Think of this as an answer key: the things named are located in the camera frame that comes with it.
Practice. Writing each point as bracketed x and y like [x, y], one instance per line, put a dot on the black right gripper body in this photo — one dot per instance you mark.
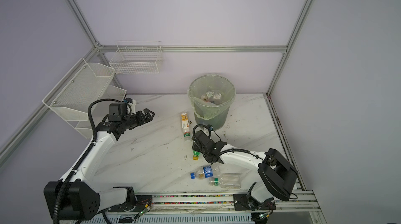
[194, 147]

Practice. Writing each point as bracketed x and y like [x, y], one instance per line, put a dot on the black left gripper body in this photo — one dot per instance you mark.
[136, 120]

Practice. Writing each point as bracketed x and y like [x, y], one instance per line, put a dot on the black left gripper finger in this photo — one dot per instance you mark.
[147, 114]
[145, 120]

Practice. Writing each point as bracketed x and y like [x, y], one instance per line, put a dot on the green soda bottle yellow cap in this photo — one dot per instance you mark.
[196, 155]

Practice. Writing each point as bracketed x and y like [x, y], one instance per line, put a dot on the clear bottle sunflower label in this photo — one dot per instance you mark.
[185, 123]

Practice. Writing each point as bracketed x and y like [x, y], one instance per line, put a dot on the small bottle green white label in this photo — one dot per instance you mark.
[212, 96]

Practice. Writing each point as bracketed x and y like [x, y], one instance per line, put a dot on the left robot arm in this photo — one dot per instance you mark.
[73, 196]

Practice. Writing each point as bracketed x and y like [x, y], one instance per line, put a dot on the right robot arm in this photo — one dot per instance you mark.
[278, 175]

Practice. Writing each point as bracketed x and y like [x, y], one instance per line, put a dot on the green plastic bin liner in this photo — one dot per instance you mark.
[210, 105]

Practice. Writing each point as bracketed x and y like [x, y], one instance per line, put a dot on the grey mesh waste bin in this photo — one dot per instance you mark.
[211, 108]

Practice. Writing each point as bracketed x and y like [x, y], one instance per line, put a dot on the bottle blue label blue cap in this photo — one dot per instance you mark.
[207, 171]

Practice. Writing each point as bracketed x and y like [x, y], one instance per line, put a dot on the clear bottle green cap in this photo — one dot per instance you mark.
[229, 180]

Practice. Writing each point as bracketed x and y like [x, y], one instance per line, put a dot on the white mesh two-tier shelf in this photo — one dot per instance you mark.
[85, 83]

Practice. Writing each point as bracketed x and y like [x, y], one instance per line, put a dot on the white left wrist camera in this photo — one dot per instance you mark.
[131, 105]

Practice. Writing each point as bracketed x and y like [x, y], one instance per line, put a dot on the white wire wall basket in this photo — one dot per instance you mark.
[137, 57]

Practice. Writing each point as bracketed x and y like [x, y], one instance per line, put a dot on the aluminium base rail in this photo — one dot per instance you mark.
[212, 208]

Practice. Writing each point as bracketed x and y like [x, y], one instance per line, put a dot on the aluminium frame profile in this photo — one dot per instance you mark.
[16, 140]

